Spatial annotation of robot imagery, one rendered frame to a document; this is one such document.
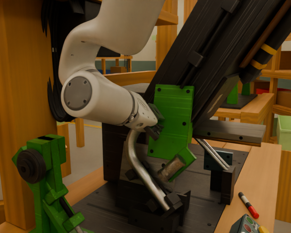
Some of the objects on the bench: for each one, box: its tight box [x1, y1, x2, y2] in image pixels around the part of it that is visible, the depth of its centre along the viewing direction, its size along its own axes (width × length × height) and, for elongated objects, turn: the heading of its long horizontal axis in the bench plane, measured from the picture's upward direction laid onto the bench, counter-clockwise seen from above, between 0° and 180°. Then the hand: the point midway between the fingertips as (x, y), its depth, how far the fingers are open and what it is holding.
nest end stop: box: [160, 201, 183, 221], centre depth 72 cm, size 4×7×6 cm, turn 152°
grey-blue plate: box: [204, 150, 233, 191], centre depth 92 cm, size 10×2×14 cm, turn 62°
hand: (149, 116), depth 75 cm, fingers open, 8 cm apart
